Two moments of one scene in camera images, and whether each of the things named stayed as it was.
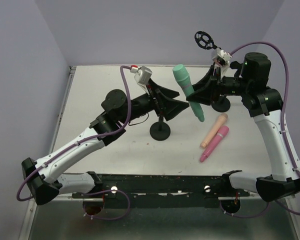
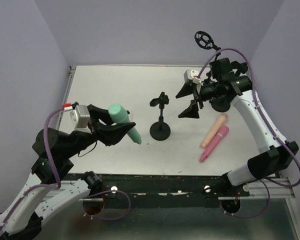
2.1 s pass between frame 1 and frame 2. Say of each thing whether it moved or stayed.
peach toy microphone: stayed
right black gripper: moved
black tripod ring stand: stayed
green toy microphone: moved
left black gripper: moved
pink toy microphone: stayed
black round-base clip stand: stayed
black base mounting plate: stayed
